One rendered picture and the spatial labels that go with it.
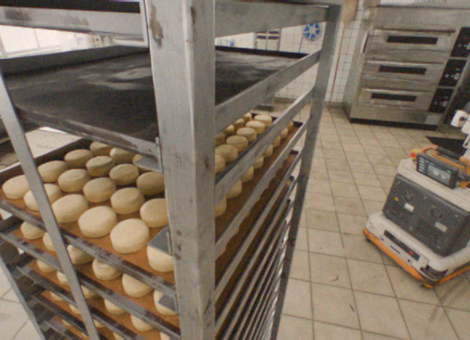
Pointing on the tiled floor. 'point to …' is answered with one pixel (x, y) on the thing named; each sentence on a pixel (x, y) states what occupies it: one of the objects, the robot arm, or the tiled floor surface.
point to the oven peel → (343, 30)
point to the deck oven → (411, 61)
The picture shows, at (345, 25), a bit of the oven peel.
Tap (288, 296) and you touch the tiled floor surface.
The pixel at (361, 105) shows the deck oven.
